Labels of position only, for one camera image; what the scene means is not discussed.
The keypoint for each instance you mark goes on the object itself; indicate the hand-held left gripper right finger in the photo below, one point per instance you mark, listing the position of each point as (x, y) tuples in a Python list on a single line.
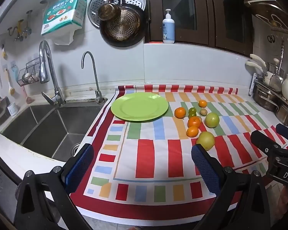
[(204, 167)]

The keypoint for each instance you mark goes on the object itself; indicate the stainless steel pot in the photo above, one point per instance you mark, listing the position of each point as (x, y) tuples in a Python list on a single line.
[(266, 98), (284, 113)]

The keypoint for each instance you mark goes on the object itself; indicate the brown kiwi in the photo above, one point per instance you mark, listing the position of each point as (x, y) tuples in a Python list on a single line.
[(203, 112)]

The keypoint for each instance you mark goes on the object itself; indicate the green white paper towel pack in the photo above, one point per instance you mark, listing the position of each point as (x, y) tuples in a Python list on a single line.
[(62, 14)]

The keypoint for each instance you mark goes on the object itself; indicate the black frying pan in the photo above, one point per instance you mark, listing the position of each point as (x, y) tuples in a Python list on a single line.
[(139, 31)]

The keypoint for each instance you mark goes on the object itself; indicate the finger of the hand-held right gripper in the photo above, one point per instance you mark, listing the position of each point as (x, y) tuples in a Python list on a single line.
[(264, 142), (286, 131)]

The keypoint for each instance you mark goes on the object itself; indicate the small orange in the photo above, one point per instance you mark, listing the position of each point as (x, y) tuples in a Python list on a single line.
[(202, 103)]

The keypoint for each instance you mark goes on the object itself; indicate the small brass pot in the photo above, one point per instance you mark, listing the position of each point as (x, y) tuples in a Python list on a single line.
[(108, 10)]

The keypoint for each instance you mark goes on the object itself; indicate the perforated metal strainer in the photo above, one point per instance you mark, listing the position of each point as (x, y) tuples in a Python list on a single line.
[(124, 26)]

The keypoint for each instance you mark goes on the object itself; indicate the stainless steel sink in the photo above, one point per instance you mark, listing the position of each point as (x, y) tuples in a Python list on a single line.
[(50, 134)]

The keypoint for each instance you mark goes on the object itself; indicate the small white cup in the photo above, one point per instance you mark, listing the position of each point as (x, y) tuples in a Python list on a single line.
[(13, 108)]

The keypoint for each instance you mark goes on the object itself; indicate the white blue pump bottle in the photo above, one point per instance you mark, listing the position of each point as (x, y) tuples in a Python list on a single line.
[(168, 31)]

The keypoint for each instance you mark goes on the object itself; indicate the hanging dish brush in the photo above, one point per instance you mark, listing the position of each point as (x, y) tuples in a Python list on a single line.
[(10, 87)]

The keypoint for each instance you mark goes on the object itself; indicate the thin gooseneck faucet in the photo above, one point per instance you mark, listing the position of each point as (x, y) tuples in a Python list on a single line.
[(96, 83)]

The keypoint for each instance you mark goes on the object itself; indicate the pink sponge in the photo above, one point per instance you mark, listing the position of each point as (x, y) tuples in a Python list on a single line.
[(30, 99)]

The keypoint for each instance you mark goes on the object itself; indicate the white plastic bag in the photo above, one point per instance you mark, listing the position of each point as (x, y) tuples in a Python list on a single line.
[(62, 39)]

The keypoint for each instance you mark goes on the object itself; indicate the green apple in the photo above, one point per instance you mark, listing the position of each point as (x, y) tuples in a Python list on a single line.
[(212, 119)]

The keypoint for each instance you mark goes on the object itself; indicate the yellow-green apple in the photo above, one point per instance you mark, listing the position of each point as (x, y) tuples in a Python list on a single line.
[(205, 140)]

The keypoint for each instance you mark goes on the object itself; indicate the striped colourful tablecloth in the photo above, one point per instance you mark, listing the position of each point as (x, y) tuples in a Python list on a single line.
[(144, 158)]

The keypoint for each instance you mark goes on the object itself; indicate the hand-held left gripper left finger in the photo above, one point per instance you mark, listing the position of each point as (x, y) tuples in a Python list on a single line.
[(80, 165)]

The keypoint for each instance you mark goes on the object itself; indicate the metal wall hook rack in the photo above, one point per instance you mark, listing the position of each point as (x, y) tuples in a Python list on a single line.
[(19, 27)]

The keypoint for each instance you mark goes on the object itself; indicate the green plate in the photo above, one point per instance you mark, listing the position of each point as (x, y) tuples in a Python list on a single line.
[(139, 106)]

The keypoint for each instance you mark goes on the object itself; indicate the tall chrome pull-down faucet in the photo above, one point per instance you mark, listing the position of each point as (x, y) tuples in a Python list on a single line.
[(45, 62)]

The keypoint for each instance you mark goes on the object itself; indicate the dark wooden window frame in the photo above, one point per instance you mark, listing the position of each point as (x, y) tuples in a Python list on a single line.
[(205, 14)]

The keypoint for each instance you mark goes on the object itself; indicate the small green citrus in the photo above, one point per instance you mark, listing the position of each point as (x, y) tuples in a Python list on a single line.
[(192, 110)]

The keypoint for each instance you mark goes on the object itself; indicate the metal skimmer ladle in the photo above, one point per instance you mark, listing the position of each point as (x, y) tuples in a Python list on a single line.
[(276, 81)]

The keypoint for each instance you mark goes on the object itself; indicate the small yellow-green citrus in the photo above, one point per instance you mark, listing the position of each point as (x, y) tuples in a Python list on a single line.
[(193, 115)]

